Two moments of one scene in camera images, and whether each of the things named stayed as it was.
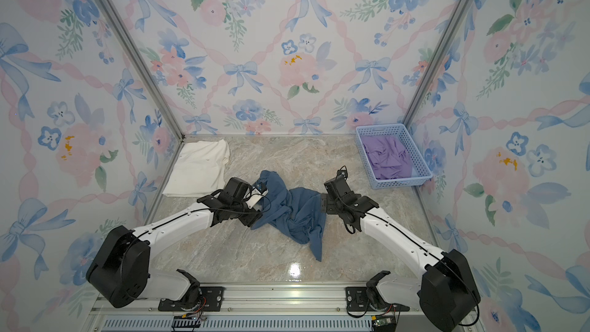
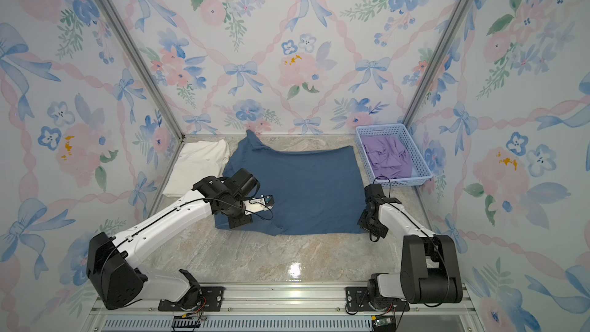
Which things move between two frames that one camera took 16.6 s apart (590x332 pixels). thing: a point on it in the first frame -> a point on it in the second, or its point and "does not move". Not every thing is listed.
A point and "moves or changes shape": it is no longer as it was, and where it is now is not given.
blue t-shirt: (296, 212) moves or changes shape
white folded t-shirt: (200, 169) does not move
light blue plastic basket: (391, 157) does not move
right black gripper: (326, 204) -> (362, 221)
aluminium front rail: (264, 307) does not move
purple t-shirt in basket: (387, 156) does not move
